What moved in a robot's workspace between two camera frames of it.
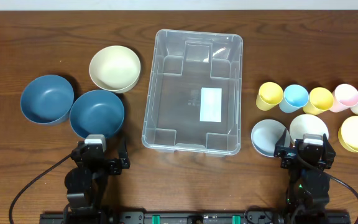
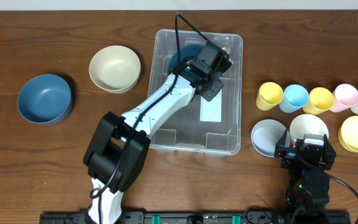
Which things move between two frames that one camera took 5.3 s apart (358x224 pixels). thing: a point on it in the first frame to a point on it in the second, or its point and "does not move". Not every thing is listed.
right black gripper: (288, 154) does not move
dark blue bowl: (46, 99) does not move
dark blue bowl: (97, 112) to (185, 51)
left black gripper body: (112, 163) to (214, 90)
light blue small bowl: (265, 134) does not move
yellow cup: (321, 99) does not move
